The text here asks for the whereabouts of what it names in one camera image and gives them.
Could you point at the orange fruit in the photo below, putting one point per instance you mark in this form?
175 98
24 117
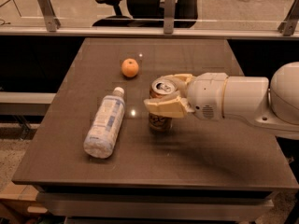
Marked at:
130 67

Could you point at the blue labelled plastic bottle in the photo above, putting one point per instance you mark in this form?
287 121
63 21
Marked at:
102 136

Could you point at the orange soda can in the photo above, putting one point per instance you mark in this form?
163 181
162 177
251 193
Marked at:
159 120

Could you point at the metal bracket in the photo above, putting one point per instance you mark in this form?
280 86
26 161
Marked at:
169 15
288 26
51 21

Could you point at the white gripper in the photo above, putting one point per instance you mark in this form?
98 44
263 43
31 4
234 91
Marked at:
206 94

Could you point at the right metal bracket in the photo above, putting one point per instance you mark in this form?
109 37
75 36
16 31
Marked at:
288 26

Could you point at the middle metal bracket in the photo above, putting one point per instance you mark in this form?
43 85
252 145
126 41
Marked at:
169 15

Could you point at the glass partition panel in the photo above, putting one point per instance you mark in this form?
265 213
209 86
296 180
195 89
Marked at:
200 14

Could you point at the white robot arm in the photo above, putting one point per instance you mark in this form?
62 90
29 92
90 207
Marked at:
271 104

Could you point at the black office chair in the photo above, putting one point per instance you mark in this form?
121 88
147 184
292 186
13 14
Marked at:
149 13

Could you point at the left metal bracket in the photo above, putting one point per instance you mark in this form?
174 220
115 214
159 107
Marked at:
51 21

